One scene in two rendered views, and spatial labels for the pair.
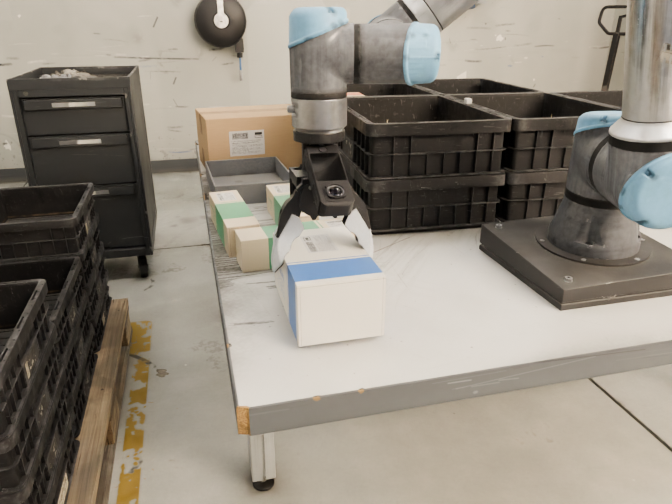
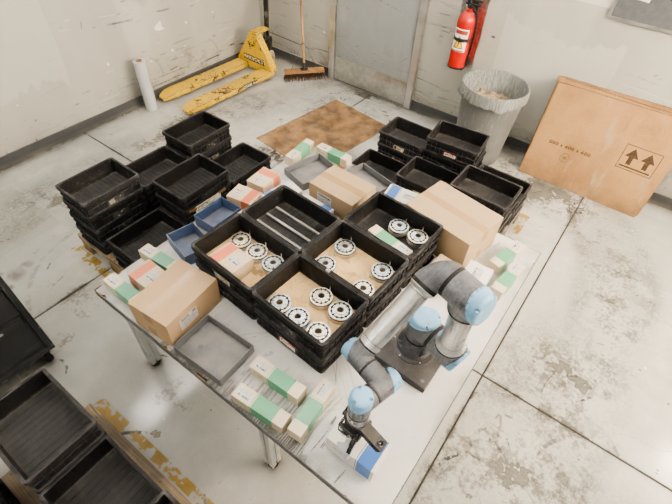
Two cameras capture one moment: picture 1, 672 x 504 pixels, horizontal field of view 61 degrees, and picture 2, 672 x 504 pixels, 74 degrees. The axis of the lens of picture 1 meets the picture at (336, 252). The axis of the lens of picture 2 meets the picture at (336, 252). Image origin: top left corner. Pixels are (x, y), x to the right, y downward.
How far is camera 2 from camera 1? 1.44 m
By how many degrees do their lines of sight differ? 41
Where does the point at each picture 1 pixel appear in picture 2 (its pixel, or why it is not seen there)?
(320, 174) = (371, 438)
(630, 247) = not seen: hidden behind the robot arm
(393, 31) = (388, 388)
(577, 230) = (415, 353)
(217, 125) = (172, 324)
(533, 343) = (427, 421)
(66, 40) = not seen: outside the picture
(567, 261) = (415, 366)
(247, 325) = (339, 479)
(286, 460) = not seen: hidden behind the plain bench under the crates
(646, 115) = (453, 350)
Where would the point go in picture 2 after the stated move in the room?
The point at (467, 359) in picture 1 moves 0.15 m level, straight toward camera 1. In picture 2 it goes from (417, 446) to (438, 486)
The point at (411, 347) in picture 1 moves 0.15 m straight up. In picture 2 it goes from (398, 451) to (404, 436)
